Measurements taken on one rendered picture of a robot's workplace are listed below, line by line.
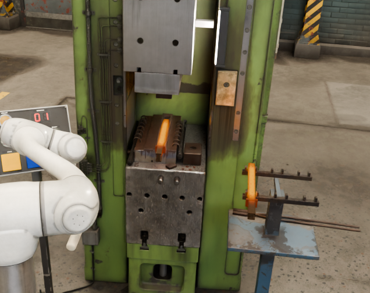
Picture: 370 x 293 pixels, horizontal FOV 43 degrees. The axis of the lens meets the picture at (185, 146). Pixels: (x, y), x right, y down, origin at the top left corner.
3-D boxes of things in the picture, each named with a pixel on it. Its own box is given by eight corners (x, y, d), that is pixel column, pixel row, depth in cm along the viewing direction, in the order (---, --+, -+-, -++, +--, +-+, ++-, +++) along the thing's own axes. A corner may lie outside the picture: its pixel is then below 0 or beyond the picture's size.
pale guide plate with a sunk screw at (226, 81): (234, 106, 225) (237, 72, 217) (214, 105, 225) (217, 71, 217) (233, 104, 226) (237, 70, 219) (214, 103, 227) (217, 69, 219)
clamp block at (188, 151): (200, 165, 226) (201, 154, 223) (182, 164, 226) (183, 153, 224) (200, 154, 237) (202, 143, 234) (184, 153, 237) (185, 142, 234)
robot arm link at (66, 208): (95, 168, 122) (41, 172, 119) (101, 190, 105) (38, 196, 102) (98, 215, 126) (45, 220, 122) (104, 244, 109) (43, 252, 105)
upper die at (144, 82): (178, 95, 211) (180, 74, 206) (134, 92, 211) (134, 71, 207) (183, 67, 248) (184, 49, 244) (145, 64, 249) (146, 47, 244)
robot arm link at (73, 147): (87, 140, 175) (52, 129, 171) (94, 136, 161) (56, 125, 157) (78, 168, 174) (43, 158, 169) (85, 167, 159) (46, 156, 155)
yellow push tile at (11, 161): (21, 169, 203) (19, 152, 203) (2, 171, 201) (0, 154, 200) (21, 169, 205) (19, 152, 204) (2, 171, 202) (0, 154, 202)
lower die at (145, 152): (175, 164, 227) (176, 149, 223) (134, 161, 227) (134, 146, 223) (180, 128, 264) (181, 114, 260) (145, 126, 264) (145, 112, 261)
